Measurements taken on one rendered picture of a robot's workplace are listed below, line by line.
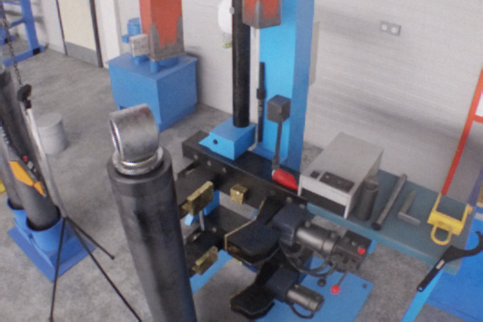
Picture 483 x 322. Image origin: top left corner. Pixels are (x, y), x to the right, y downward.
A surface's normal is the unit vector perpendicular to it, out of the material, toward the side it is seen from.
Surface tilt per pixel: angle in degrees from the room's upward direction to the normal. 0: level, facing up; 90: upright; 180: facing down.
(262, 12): 90
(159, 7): 90
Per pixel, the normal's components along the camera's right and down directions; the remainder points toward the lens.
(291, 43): -0.59, 0.46
